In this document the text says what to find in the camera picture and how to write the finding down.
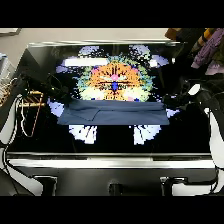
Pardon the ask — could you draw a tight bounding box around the blue polo shirt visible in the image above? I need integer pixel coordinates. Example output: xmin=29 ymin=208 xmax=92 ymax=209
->
xmin=56 ymin=99 xmax=171 ymax=127

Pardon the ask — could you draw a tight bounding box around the black cable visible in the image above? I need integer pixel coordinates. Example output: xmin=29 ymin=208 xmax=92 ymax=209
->
xmin=171 ymin=165 xmax=224 ymax=195
xmin=0 ymin=141 xmax=22 ymax=197

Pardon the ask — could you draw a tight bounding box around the purple garment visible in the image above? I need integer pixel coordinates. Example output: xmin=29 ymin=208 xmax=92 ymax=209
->
xmin=191 ymin=29 xmax=224 ymax=70

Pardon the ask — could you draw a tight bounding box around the heap of clothes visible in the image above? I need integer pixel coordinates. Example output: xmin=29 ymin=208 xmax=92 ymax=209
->
xmin=164 ymin=27 xmax=224 ymax=76

